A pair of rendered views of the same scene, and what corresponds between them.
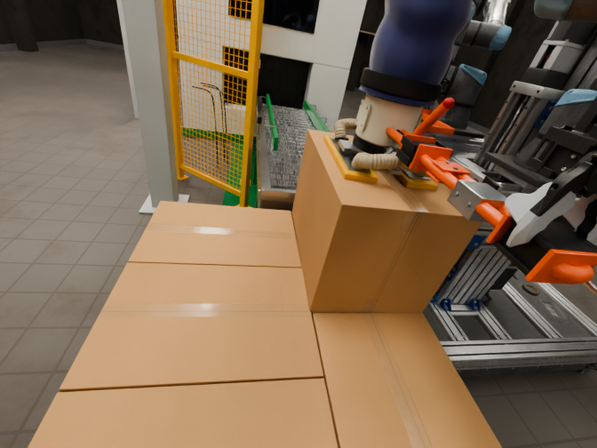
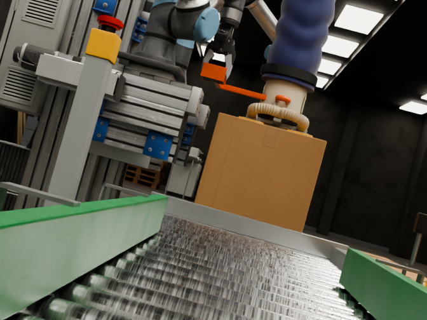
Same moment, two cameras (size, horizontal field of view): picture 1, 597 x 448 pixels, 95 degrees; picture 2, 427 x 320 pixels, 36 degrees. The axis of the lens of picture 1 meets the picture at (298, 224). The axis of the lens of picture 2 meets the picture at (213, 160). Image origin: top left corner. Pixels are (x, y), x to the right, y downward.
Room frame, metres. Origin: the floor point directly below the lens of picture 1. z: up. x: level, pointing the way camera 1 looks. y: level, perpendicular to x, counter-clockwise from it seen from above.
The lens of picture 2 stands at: (3.46, 0.37, 0.71)
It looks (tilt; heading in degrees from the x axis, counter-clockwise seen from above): 2 degrees up; 197
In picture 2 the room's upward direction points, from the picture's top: 15 degrees clockwise
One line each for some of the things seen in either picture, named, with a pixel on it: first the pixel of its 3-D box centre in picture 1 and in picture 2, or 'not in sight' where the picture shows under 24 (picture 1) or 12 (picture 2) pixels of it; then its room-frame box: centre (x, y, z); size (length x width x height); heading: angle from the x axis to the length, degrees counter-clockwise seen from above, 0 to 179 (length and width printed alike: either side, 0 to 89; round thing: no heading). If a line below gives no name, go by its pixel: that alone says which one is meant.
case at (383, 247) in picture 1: (359, 212); (257, 181); (0.91, -0.22, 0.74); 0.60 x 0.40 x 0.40; 13
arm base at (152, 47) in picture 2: (454, 113); (156, 51); (1.38, -0.58, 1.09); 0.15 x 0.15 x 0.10
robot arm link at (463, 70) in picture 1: (465, 84); (167, 19); (1.38, -0.58, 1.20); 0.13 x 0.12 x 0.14; 72
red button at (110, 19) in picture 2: not in sight; (109, 26); (1.96, -0.47, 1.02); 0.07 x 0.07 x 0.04
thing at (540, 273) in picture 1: (538, 247); not in sight; (0.33, -0.33, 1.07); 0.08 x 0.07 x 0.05; 12
